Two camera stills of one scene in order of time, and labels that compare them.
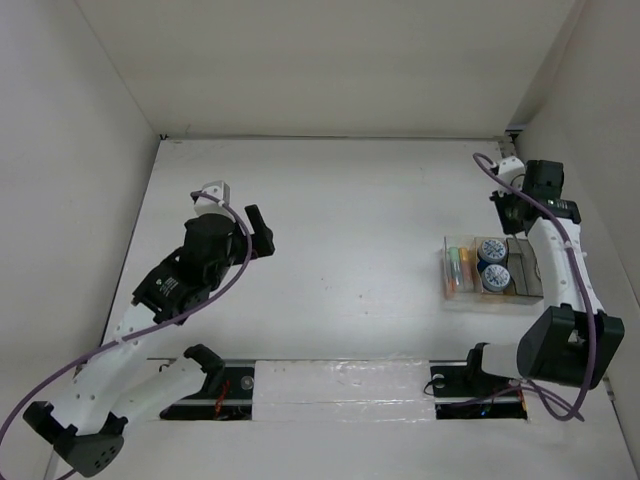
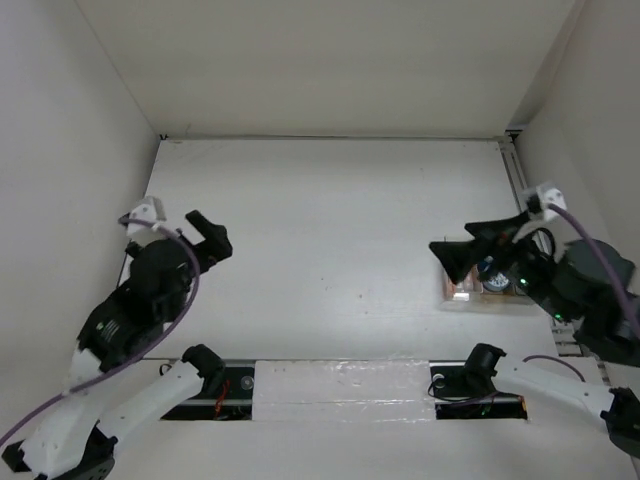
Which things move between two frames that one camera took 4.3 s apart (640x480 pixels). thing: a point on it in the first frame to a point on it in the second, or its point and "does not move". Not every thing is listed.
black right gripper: (508, 227) to (498, 234)
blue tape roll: (495, 277) does not move
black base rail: (457, 396) does not move
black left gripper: (261, 231) to (214, 233)
